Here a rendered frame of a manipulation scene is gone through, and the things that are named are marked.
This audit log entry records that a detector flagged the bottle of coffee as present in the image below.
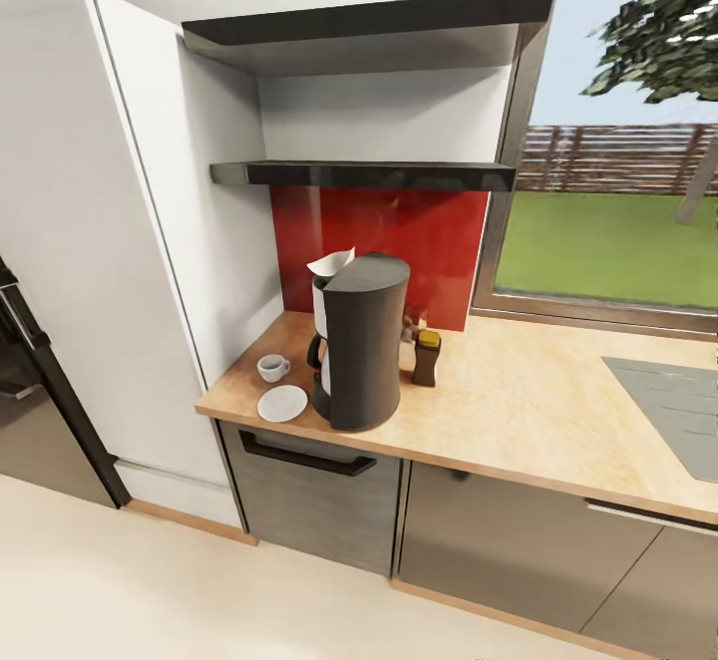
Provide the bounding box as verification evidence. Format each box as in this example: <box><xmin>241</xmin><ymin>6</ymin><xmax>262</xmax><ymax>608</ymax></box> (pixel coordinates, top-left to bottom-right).
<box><xmin>412</xmin><ymin>330</ymin><xmax>441</xmax><ymax>388</ymax></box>

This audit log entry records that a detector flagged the coffee cup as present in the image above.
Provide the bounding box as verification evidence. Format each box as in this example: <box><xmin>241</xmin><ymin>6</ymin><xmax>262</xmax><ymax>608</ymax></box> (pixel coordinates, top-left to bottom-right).
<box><xmin>257</xmin><ymin>355</ymin><xmax>291</xmax><ymax>384</ymax></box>

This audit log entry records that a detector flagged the paper coffee filter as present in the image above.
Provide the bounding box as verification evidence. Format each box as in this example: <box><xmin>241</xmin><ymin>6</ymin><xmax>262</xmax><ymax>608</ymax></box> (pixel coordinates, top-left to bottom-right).
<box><xmin>308</xmin><ymin>249</ymin><xmax>355</xmax><ymax>282</ymax></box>

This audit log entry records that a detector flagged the saucer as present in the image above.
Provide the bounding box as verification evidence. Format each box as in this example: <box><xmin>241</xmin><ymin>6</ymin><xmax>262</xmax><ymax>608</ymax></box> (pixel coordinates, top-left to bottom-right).
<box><xmin>257</xmin><ymin>386</ymin><xmax>308</xmax><ymax>422</ymax></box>

